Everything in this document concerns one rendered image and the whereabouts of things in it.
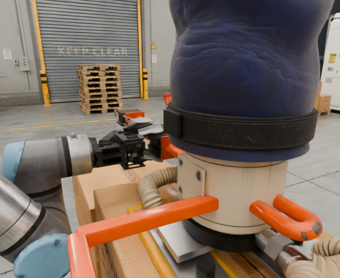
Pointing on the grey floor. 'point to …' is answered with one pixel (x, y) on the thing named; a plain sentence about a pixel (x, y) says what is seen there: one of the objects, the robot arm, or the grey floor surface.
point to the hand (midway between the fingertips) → (165, 139)
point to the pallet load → (322, 102)
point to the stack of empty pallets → (100, 87)
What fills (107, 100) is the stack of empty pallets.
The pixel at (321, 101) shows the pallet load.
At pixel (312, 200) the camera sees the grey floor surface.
